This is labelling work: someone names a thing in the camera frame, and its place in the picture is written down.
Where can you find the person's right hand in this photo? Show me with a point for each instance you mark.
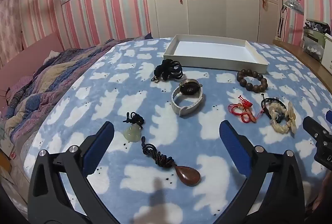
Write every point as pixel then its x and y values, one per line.
pixel 321 195

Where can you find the glass shade desk lamp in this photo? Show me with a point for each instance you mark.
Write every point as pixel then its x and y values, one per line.
pixel 293 3

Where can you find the clear storage container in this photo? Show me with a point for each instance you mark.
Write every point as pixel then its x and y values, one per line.
pixel 313 42

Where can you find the blue polar bear blanket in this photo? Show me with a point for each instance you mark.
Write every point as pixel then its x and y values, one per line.
pixel 155 99

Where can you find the watch with beige band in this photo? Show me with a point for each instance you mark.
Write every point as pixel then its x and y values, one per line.
pixel 188 89

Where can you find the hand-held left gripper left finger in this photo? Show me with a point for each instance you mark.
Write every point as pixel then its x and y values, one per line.
pixel 99 146

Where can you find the wooden desk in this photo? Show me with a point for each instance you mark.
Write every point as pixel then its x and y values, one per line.
pixel 298 53

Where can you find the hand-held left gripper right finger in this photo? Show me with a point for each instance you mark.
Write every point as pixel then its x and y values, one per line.
pixel 233 146

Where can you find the pink lace curtain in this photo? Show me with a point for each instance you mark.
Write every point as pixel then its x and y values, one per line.
pixel 10 19

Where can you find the pink headboard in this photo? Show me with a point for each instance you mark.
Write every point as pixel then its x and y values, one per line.
pixel 26 53

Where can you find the striped purple quilt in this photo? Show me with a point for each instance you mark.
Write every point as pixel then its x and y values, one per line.
pixel 39 84

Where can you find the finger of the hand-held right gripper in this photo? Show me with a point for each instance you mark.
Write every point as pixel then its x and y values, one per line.
pixel 312 126

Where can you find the white shallow tray box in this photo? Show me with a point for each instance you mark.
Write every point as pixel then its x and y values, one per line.
pixel 212 50

